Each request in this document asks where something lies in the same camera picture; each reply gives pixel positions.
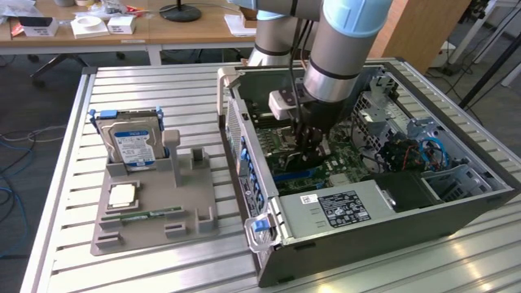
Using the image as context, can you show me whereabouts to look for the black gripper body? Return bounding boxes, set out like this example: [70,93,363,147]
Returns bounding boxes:
[299,93,348,134]

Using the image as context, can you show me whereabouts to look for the black graphics card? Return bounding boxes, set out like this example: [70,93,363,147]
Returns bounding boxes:
[276,146,329,176]

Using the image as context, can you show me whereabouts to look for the CPU socket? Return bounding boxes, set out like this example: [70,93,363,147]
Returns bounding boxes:
[276,126,300,148]

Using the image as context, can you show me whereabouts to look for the green motherboard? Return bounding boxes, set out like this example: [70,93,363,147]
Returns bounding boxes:
[255,109,368,192]

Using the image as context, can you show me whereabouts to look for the blue expansion slot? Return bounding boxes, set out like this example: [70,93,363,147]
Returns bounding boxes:
[275,170,323,184]

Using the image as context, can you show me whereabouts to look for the perforated metal drive cage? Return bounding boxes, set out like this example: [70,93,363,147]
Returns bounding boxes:
[349,90,412,153]

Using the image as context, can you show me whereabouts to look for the grey power supply unit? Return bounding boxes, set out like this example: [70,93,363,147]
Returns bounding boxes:
[276,179,399,239]

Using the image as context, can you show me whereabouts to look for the clear case latch blue tab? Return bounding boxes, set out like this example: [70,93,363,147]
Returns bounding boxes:
[243,212,282,253]

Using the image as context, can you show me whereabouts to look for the black open PC case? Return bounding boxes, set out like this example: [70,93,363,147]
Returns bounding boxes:
[219,57,521,289]

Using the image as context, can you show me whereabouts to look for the white floor box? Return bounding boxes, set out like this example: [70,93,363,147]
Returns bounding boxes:
[429,41,460,70]

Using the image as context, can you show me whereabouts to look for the white paper stack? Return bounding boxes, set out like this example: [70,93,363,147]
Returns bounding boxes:
[224,13,259,37]

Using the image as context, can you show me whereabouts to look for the metal disk bay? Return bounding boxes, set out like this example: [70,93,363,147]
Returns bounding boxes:
[421,164,496,202]

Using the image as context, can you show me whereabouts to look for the brown cardboard box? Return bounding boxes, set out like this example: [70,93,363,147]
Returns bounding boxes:
[238,6,260,22]

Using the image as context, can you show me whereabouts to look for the grey parts rack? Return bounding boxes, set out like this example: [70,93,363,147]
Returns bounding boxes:
[90,129,222,256]

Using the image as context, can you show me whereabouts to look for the hard disk in blue caddy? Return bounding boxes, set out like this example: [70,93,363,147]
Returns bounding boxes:
[88,106,164,173]

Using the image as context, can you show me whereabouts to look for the black stand pole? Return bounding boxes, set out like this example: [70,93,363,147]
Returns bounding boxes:
[457,30,521,109]

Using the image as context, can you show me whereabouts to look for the green RAM stick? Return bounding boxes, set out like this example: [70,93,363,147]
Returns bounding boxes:
[120,207,183,220]

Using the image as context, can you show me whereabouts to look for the silver CPU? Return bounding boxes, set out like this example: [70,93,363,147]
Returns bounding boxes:
[108,184,138,208]

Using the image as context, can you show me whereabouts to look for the black lamp base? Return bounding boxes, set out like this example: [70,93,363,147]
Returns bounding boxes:
[159,0,203,23]

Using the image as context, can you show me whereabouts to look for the white labelled box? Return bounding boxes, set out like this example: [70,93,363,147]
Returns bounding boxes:
[108,15,138,35]

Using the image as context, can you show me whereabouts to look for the wooden desk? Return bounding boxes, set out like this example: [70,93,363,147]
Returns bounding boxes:
[0,0,372,67]

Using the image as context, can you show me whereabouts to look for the white boxes on desk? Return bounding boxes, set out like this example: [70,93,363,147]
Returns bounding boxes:
[71,16,110,39]

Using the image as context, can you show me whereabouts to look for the black chair base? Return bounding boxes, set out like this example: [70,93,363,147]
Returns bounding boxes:
[31,53,90,88]

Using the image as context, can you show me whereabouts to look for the white box black top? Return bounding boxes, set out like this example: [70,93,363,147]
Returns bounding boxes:
[22,16,60,37]

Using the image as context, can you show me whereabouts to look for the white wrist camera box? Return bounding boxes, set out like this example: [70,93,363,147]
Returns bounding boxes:
[267,87,307,121]

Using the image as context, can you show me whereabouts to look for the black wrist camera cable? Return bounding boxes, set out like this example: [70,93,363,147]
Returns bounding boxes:
[288,18,319,126]

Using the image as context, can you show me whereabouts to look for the red wire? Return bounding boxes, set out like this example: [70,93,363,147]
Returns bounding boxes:
[401,143,420,170]

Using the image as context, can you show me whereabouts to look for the blue wire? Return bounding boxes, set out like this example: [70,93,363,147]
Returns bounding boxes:
[421,137,451,167]

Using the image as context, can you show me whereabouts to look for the grey floor cable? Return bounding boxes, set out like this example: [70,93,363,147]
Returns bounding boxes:
[0,123,66,144]

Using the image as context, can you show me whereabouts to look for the blue floor cable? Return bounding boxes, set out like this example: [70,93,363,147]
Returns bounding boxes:
[0,134,30,260]

